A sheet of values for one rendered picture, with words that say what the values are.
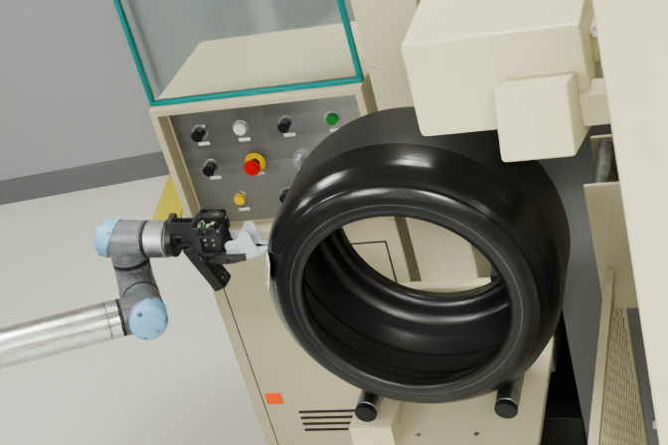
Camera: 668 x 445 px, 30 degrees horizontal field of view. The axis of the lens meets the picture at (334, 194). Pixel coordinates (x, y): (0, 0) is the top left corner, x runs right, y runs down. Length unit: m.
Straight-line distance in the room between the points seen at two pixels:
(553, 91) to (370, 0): 0.84
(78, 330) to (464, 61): 1.03
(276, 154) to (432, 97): 1.37
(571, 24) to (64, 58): 4.02
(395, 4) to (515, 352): 0.69
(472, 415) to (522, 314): 0.38
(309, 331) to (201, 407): 1.83
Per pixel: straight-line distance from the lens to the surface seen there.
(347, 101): 2.96
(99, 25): 5.41
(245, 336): 3.39
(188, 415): 4.16
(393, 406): 2.54
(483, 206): 2.15
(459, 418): 2.57
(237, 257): 2.42
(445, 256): 2.67
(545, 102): 1.63
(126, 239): 2.49
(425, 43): 1.72
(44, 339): 2.43
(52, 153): 5.76
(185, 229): 2.44
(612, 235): 2.51
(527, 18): 1.72
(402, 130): 2.25
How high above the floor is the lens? 2.46
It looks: 29 degrees down
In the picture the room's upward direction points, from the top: 16 degrees counter-clockwise
